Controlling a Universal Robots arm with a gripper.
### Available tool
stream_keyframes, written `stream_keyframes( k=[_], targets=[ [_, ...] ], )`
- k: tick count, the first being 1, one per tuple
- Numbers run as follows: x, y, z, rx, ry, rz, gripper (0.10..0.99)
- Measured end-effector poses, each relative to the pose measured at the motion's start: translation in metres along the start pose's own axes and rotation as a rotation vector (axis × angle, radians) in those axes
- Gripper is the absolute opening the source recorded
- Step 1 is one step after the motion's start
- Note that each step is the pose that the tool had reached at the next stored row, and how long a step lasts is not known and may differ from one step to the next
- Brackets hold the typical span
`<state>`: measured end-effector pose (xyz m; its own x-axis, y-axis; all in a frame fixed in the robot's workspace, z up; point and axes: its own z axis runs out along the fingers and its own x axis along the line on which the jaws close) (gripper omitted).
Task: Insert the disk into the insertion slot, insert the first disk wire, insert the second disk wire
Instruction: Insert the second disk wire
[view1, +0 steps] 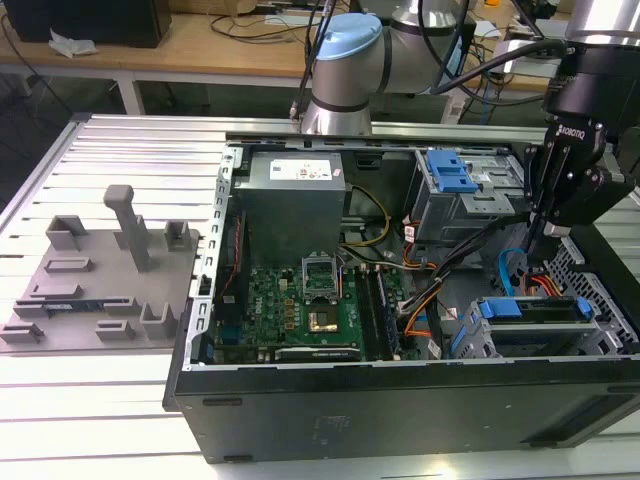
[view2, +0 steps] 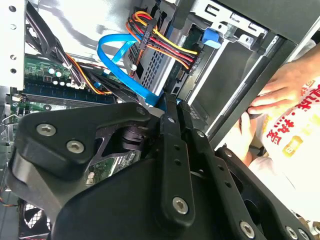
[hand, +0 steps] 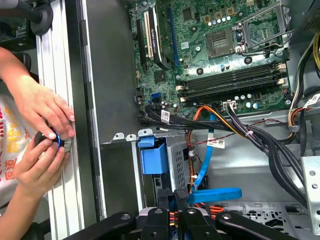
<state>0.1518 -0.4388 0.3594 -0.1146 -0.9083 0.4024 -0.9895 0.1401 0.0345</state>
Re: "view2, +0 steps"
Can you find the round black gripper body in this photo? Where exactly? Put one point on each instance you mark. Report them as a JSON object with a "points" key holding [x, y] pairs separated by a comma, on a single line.
{"points": [[120, 207]]}

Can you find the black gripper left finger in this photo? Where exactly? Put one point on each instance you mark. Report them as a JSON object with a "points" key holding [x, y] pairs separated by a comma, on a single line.
{"points": [[62, 140]]}

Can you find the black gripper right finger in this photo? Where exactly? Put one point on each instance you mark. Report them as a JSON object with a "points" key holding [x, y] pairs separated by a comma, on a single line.
{"points": [[225, 182]]}

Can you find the hard disk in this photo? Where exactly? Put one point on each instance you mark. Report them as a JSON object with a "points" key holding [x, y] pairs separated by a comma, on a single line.
{"points": [[211, 38]]}

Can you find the person's left hand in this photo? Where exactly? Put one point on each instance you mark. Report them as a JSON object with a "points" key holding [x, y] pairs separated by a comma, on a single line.
{"points": [[243, 140]]}

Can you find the person's right hand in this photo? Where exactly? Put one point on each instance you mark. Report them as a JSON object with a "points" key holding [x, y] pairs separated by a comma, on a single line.
{"points": [[282, 87]]}

